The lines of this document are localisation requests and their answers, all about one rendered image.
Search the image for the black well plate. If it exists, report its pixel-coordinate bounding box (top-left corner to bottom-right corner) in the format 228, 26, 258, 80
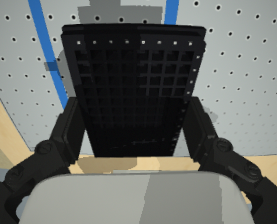
60, 23, 207, 158

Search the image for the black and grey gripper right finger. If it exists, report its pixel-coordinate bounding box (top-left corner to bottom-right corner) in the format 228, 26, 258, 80
182, 96, 277, 224

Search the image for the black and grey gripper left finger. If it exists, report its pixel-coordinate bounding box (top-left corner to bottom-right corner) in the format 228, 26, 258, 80
0, 97, 86, 224

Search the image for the blue taped rectangular outline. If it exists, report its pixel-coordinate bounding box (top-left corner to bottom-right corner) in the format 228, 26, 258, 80
28, 0, 179, 110

